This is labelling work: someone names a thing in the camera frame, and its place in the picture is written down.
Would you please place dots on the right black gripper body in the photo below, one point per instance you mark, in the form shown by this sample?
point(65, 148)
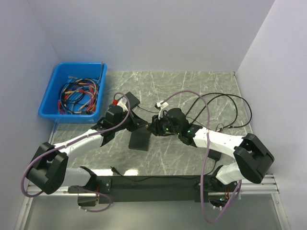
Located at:
point(164, 125)

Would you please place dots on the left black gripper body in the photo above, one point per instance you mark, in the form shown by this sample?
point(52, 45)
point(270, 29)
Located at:
point(130, 123)

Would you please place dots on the black network switch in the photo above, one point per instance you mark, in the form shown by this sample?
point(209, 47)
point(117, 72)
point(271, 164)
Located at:
point(140, 139)
point(132, 100)

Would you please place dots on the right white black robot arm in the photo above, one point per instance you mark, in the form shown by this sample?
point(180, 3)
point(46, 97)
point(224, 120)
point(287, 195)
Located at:
point(252, 159)

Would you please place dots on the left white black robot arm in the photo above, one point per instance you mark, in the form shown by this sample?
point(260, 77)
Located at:
point(48, 169)

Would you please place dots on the black power adapter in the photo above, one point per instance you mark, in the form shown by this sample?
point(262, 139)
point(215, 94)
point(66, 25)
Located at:
point(215, 155)

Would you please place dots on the blue plastic bin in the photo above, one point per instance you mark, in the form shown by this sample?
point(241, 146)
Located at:
point(74, 93)

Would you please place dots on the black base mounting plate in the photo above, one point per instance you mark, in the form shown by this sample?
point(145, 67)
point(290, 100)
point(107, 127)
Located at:
point(162, 188)

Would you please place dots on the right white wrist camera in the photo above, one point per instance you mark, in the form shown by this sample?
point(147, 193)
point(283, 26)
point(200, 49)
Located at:
point(161, 106)

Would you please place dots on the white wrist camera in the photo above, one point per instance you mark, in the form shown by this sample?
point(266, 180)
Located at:
point(161, 106)
point(122, 102)

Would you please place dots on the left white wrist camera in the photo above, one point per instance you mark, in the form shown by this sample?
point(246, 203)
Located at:
point(122, 102)

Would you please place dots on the aluminium rail frame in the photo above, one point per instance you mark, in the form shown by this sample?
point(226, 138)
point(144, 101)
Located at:
point(211, 97)

